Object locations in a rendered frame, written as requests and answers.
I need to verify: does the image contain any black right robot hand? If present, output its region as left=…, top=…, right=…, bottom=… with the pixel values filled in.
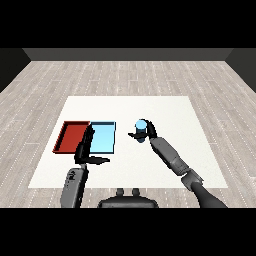
left=127, top=118, right=159, bottom=142

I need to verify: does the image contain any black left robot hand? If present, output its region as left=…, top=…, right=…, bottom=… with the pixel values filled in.
left=74, top=125, right=111, bottom=166

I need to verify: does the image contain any small blue can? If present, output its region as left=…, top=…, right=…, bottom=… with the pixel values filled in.
left=134, top=119, right=148, bottom=144

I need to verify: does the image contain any red shallow open box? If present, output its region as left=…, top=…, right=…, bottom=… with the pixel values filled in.
left=52, top=120, right=91, bottom=155

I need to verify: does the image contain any light blue shallow open box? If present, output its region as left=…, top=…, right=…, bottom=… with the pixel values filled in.
left=87, top=121, right=117, bottom=155

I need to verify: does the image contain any dark grey robot body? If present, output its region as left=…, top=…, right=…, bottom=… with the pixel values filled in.
left=97, top=188, right=159, bottom=209

